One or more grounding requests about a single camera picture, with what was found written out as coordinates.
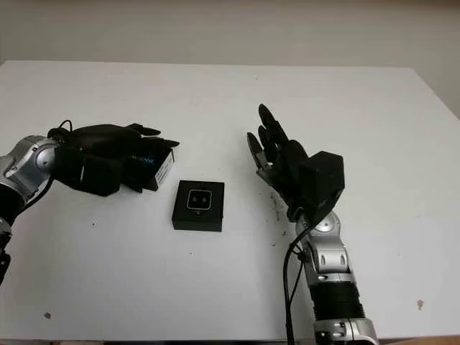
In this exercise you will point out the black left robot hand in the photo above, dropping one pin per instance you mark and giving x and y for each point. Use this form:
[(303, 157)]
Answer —
[(104, 138)]

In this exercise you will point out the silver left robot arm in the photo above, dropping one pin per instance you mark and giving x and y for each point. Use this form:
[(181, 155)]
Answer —
[(25, 169)]

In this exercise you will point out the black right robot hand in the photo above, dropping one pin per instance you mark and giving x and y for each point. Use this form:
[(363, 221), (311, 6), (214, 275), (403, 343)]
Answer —
[(287, 169)]

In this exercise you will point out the black RealSense box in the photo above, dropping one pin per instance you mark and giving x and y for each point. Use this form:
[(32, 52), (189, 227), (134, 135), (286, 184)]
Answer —
[(158, 165)]

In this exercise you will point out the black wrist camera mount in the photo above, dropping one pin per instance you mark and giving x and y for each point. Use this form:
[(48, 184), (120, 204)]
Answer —
[(93, 172), (323, 179)]

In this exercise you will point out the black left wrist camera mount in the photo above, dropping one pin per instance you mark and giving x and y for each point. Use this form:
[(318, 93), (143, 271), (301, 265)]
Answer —
[(93, 172)]

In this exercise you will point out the small silver depth camera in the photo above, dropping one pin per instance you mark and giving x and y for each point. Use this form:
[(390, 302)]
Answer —
[(198, 199)]

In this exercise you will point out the black box base with insert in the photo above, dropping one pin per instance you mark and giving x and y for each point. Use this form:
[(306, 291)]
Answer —
[(197, 219)]

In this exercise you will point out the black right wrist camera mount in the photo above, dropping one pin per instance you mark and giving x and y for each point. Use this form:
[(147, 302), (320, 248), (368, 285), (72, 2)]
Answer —
[(323, 179)]

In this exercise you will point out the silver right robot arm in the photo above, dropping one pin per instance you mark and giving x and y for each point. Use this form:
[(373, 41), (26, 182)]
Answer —
[(334, 273)]

